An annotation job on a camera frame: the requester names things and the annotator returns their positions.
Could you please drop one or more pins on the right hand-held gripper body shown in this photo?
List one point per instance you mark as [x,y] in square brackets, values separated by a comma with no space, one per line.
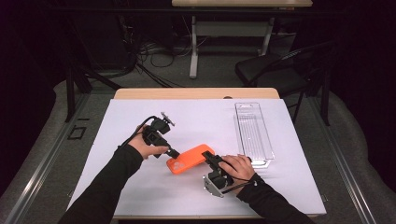
[219,180]

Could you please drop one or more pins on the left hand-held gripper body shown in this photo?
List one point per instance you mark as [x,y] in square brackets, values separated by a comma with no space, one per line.
[155,133]

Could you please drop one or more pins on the orange phone case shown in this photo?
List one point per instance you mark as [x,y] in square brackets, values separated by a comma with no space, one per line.
[186,160]

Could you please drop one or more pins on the clear plastic packaging box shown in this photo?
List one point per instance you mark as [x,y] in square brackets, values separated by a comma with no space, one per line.
[252,133]

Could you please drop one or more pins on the person's left hand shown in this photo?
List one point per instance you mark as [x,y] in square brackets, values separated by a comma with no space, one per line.
[141,147]

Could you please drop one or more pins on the person's right hand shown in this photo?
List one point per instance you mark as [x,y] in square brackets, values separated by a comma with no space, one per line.
[241,169]

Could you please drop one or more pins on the white table board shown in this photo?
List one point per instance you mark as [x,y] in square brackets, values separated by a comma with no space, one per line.
[174,196]

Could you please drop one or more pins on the light wooden table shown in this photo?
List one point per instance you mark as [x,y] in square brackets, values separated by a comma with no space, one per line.
[186,93]

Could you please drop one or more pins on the black metal stand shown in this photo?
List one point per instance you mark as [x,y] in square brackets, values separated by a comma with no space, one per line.
[70,96]

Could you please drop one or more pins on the white-legged wooden desk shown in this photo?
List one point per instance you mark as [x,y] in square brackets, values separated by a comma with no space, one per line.
[193,46]

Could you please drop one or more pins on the black folding chair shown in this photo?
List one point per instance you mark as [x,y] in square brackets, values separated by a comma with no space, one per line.
[264,70]

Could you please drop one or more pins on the dark equipment box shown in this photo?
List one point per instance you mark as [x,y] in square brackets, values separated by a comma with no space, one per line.
[102,40]

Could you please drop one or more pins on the aluminium floor rail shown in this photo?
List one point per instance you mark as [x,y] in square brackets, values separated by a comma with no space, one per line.
[46,160]
[354,186]

